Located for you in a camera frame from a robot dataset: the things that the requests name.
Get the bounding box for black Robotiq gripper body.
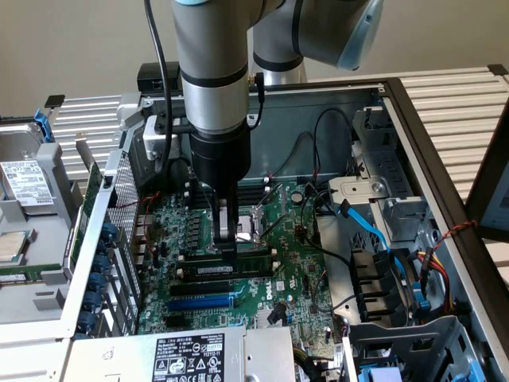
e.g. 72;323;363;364
188;129;252;196

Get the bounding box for green RAM stick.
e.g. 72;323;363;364
0;270;45;284
177;254;274;282

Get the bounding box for CPU socket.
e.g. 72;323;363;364
208;206;267;252

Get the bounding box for long black expansion slot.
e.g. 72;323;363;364
169;280;231;298

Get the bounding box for blue expansion slot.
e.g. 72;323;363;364
166;296;234;314

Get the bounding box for dark locking lever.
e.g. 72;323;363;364
260;214;289;238

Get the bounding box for green Dell motherboard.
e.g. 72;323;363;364
137;181;339;359

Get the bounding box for open grey PC case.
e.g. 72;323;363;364
59;77;509;382

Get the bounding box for metal socket cover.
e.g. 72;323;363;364
254;182;289;240

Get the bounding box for small black box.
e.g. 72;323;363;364
137;62;182;92

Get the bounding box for dark blue slot latch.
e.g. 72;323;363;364
76;311;99;334
99;221;121;244
84;291;105;311
94;252;115;274
87;271;109;292

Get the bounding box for green graphics card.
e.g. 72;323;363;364
69;133;104;267

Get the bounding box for silver power supply unit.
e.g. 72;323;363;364
59;325;295;382

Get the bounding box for grey parts rack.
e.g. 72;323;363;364
0;141;87;325

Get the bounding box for grey metal disk bay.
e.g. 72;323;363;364
328;105;437;246

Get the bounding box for blue disk carrier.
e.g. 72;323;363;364
33;109;56;145

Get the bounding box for blue drive caddy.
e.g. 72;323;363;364
356;364;403;382

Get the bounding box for silver hard disk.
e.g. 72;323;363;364
0;121;60;216

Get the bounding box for blue plastic tab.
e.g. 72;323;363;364
413;290;433;316

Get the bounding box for grey perforated drive cage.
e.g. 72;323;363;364
344;314;494;382

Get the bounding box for silver CPU chip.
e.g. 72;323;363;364
0;230;31;263

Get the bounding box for thick black wire loop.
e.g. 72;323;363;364
166;157;194;194

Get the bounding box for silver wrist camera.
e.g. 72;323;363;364
142;115;180;162

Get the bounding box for thin black cable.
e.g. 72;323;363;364
247;71;266;129

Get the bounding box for red black twisted wire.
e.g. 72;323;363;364
107;190;162;210
432;219;479;251

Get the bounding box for thin black wire loop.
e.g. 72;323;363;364
312;107;357;180

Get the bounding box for blue SATA wire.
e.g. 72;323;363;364
337;198;418;287

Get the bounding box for yellow black power wires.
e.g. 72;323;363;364
293;345;323;382

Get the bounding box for black fan duct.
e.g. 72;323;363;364
349;248;418;323

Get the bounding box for black camera cable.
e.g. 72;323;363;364
142;0;176;174

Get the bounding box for red yellow power wires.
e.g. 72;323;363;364
411;244;457;318

